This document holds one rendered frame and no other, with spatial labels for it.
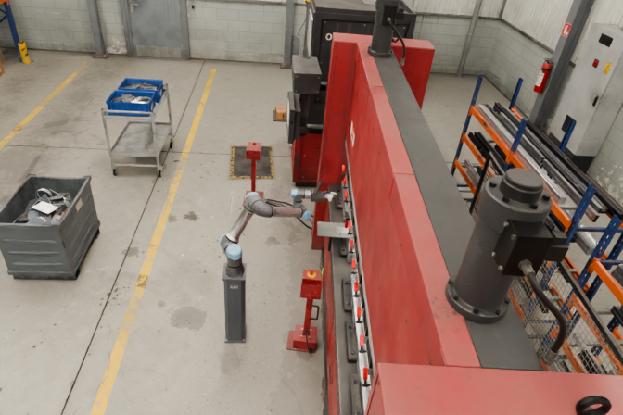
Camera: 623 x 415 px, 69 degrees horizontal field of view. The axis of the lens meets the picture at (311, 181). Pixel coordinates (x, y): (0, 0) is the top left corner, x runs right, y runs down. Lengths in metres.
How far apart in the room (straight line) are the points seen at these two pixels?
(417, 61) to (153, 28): 7.17
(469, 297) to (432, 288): 0.13
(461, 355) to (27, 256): 4.14
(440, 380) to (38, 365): 3.60
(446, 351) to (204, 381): 2.86
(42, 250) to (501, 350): 4.09
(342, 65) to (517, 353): 2.97
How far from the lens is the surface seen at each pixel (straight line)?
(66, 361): 4.40
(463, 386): 1.37
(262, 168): 6.34
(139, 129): 6.77
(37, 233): 4.69
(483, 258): 1.40
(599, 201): 4.27
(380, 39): 3.62
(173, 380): 4.08
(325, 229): 3.77
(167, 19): 10.22
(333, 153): 4.35
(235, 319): 3.99
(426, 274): 1.62
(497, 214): 1.30
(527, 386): 1.45
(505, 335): 1.54
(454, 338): 1.46
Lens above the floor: 3.38
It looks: 33 degrees down
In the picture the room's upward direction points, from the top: 6 degrees clockwise
